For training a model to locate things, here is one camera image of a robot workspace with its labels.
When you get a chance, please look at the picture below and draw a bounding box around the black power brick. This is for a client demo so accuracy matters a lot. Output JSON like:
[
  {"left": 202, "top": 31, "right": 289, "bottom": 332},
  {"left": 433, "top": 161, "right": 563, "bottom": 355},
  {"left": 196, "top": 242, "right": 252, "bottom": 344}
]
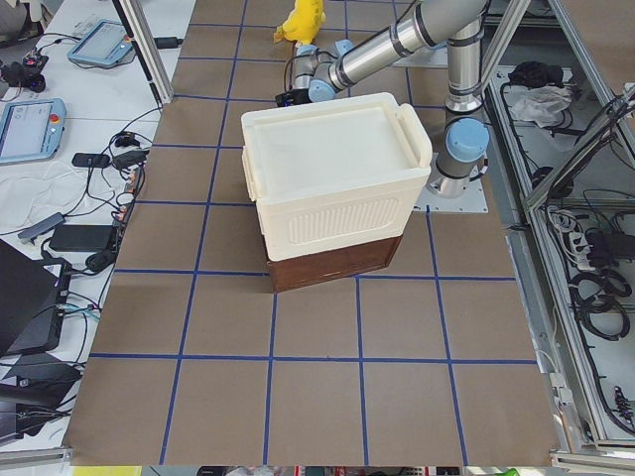
[{"left": 49, "top": 224, "right": 113, "bottom": 252}]

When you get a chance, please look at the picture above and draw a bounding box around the white crumpled cloth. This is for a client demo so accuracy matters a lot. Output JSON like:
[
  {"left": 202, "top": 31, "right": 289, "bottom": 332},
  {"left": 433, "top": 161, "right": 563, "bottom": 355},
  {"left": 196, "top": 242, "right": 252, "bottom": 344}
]
[{"left": 510, "top": 85, "right": 572, "bottom": 128}]

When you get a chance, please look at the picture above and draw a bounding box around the black laptop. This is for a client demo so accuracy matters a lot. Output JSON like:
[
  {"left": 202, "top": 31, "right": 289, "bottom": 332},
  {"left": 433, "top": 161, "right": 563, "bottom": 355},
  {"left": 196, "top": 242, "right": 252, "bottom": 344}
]
[{"left": 1, "top": 242, "right": 70, "bottom": 357}]

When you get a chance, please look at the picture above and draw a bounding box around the white cabinet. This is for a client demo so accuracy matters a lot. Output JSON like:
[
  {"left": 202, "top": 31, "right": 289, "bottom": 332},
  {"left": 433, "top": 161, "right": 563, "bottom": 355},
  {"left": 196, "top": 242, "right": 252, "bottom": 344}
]
[{"left": 241, "top": 92, "right": 433, "bottom": 262}]

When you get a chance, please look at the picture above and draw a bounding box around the dark wooden drawer frame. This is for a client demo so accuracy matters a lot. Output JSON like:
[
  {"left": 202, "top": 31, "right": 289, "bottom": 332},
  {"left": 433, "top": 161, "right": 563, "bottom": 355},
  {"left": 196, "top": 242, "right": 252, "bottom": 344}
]
[{"left": 266, "top": 235, "right": 403, "bottom": 293}]

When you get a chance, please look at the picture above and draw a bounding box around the teach pendant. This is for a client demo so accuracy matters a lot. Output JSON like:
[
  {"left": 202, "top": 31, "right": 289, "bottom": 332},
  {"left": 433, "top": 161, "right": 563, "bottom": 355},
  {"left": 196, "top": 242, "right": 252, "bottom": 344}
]
[
  {"left": 66, "top": 20, "right": 134, "bottom": 69},
  {"left": 1, "top": 98, "right": 66, "bottom": 165}
]

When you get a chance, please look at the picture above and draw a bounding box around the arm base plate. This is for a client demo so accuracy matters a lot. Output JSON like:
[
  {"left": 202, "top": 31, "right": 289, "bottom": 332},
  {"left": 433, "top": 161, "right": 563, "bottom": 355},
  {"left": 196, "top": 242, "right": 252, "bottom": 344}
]
[{"left": 413, "top": 153, "right": 489, "bottom": 214}]

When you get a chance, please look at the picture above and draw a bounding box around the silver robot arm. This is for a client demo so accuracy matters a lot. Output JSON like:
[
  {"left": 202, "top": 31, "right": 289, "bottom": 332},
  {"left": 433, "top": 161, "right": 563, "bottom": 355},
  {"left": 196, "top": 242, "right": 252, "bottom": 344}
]
[{"left": 275, "top": 1, "right": 490, "bottom": 199}]

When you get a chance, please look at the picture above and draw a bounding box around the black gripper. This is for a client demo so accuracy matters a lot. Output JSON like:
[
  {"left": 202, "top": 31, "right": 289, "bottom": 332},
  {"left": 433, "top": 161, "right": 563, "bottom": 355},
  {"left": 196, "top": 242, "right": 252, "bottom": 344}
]
[{"left": 275, "top": 88, "right": 311, "bottom": 107}]

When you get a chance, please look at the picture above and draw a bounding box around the teach pendant near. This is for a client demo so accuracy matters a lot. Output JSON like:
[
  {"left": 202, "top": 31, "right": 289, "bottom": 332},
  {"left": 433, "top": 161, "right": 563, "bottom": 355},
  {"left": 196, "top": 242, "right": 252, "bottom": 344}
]
[{"left": 1, "top": 98, "right": 66, "bottom": 165}]

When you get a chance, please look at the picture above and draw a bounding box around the aluminium frame post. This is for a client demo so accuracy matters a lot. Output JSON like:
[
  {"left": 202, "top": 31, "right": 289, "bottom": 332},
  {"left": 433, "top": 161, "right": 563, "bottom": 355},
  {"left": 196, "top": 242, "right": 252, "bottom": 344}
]
[{"left": 112, "top": 0, "right": 174, "bottom": 108}]

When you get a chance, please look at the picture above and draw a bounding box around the yellow plush dinosaur toy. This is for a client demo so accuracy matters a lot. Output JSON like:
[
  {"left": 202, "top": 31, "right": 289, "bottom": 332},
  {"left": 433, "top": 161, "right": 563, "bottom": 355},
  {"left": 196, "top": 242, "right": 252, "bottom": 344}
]
[{"left": 273, "top": 0, "right": 326, "bottom": 46}]

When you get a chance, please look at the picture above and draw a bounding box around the teach pendant far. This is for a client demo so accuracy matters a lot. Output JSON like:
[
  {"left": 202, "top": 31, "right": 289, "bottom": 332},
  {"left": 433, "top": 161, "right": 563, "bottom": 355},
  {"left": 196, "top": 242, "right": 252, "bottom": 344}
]
[{"left": 66, "top": 20, "right": 134, "bottom": 69}]

